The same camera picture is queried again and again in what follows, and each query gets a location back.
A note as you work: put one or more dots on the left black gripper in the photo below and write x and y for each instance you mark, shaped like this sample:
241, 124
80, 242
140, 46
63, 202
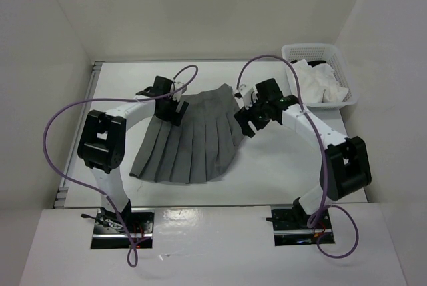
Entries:
174, 117

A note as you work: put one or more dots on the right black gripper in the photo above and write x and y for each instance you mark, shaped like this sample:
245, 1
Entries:
243, 116

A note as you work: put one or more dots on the grey pleated skirt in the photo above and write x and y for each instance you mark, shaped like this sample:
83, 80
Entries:
197, 151

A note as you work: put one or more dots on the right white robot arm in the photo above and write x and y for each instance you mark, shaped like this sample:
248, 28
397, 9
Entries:
345, 167

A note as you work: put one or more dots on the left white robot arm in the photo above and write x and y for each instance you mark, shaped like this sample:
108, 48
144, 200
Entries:
102, 142

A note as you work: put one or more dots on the white crumpled cloth in basket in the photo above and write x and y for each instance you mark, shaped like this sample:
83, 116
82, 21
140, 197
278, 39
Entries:
318, 83

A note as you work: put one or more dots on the white plastic mesh basket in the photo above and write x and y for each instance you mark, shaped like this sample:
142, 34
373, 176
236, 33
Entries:
331, 54

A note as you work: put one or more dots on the black garment in basket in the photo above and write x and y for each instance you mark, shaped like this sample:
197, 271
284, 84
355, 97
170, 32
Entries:
312, 63

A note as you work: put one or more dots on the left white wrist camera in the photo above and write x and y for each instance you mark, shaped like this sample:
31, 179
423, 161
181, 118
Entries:
177, 90

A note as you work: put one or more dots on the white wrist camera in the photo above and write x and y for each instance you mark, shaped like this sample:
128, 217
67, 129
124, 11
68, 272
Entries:
177, 90
247, 95

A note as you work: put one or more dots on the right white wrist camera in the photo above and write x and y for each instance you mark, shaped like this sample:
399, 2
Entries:
247, 95

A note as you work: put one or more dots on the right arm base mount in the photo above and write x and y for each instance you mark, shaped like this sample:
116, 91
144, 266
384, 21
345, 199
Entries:
287, 230

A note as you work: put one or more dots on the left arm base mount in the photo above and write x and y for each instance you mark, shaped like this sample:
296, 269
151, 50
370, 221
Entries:
108, 234

